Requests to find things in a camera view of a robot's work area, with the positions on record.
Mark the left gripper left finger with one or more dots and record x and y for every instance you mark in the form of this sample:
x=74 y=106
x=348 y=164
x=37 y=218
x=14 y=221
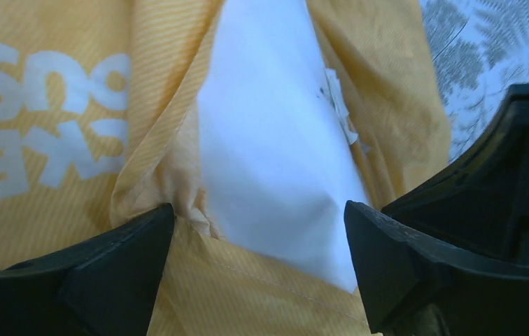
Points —
x=106 y=285

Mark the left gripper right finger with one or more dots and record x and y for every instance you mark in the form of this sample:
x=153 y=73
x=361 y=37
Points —
x=413 y=284

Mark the floral patterned table mat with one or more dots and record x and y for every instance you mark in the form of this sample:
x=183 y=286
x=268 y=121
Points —
x=479 y=49

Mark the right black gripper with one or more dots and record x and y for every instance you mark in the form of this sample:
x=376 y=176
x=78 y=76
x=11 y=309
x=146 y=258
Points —
x=480 y=202

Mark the white pillow with yellow edge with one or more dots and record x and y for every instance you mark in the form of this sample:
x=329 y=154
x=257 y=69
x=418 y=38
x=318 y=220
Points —
x=275 y=148

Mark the yellow Mickey Mouse pillowcase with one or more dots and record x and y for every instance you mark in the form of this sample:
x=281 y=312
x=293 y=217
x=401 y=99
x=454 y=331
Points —
x=99 y=124

